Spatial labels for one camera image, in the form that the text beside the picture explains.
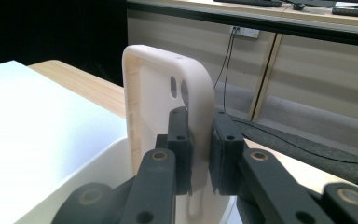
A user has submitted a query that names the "black keyboard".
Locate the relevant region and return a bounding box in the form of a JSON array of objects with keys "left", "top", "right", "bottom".
[{"left": 331, "top": 7, "right": 358, "bottom": 19}]

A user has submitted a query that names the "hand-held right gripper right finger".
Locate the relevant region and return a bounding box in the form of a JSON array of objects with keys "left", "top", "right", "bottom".
[{"left": 208, "top": 108, "right": 247, "bottom": 196}]

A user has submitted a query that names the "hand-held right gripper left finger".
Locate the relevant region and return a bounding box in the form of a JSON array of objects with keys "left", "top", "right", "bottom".
[{"left": 155, "top": 105, "right": 195, "bottom": 196}]

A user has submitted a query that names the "black curtain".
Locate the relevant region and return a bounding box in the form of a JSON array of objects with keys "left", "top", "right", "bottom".
[{"left": 0, "top": 0, "right": 129, "bottom": 88}]

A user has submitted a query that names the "white plastic storage box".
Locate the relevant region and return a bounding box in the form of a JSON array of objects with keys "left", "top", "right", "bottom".
[{"left": 14, "top": 136, "right": 241, "bottom": 224}]

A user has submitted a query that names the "black horizontal bar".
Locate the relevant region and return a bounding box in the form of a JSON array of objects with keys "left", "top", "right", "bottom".
[{"left": 126, "top": 0, "right": 358, "bottom": 49}]

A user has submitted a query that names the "beige phone case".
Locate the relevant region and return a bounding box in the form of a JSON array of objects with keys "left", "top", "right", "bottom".
[{"left": 121, "top": 44, "right": 216, "bottom": 220}]

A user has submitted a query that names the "white wall socket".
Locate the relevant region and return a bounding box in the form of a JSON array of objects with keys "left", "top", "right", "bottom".
[{"left": 228, "top": 25, "right": 261, "bottom": 39}]

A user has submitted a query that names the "black hanging cable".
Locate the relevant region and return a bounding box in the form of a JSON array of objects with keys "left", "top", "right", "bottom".
[
  {"left": 222, "top": 28, "right": 358, "bottom": 166},
  {"left": 213, "top": 28, "right": 236, "bottom": 91}
]

